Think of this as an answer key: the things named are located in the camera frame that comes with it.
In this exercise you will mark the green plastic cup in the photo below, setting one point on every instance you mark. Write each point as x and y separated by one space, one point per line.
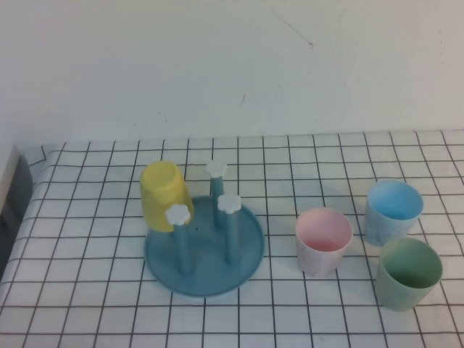
395 293

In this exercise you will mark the blue cup stand with pegs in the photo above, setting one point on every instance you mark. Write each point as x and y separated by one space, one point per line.
210 268

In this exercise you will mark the dark grey box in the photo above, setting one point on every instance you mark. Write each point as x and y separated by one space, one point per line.
16 217

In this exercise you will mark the pink plastic cup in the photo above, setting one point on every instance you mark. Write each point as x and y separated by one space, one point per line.
319 257

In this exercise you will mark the blue plastic cup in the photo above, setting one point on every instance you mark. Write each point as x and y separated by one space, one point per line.
384 228

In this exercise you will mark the white black-grid tablecloth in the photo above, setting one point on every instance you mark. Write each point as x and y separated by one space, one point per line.
108 311

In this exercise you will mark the yellow plastic cup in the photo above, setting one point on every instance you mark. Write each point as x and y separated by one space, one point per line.
159 195

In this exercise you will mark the beige board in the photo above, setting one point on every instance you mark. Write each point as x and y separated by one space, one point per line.
7 174

